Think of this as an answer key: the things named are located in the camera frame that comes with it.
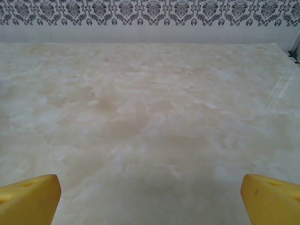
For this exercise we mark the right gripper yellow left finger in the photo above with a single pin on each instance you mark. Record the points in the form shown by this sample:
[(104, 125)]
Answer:
[(28, 201)]

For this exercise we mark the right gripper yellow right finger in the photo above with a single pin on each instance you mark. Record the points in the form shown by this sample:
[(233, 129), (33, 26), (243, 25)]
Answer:
[(274, 204)]

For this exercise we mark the aluminium frame post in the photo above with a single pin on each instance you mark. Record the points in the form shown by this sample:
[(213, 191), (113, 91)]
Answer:
[(295, 50)]

